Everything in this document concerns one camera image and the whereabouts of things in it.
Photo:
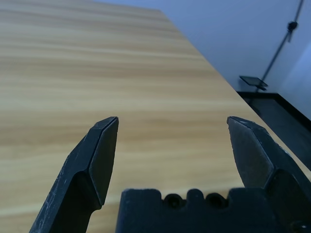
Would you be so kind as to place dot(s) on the black tray on stand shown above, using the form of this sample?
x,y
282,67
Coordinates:
x,y
252,81

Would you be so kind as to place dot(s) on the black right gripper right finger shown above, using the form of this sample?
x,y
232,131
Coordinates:
x,y
262,155

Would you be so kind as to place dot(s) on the thin black pole with clamp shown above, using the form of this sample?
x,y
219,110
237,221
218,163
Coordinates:
x,y
292,25

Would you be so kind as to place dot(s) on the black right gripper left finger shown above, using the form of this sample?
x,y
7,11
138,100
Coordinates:
x,y
75,174

